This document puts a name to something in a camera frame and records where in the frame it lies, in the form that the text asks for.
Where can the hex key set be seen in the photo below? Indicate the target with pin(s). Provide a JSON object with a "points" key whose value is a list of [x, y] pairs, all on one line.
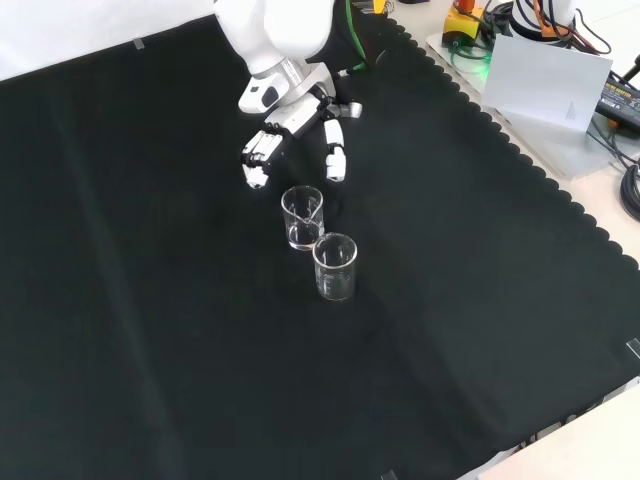
{"points": [[377, 5]]}

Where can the white card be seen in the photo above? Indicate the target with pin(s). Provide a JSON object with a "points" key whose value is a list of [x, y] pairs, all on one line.
{"points": [[545, 80]]}

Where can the black bench cloth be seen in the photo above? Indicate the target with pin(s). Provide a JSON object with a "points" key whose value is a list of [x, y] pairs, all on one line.
{"points": [[200, 300]]}

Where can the pale metal board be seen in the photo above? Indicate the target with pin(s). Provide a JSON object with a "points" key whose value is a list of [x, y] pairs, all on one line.
{"points": [[560, 150]]}

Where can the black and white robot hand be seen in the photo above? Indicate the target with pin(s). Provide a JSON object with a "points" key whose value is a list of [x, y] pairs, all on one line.
{"points": [[295, 117]]}

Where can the grey tape strip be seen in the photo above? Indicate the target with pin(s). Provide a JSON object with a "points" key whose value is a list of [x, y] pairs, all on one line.
{"points": [[389, 475], [139, 44], [634, 349]]}

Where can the black power adapter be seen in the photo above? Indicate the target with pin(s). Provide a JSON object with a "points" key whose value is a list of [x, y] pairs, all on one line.
{"points": [[622, 97]]}

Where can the clear glass beaker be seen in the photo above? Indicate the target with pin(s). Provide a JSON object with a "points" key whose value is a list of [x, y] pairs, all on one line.
{"points": [[302, 235], [335, 282]]}

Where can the yellow stop button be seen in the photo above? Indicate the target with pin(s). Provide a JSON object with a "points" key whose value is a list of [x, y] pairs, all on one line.
{"points": [[461, 25]]}

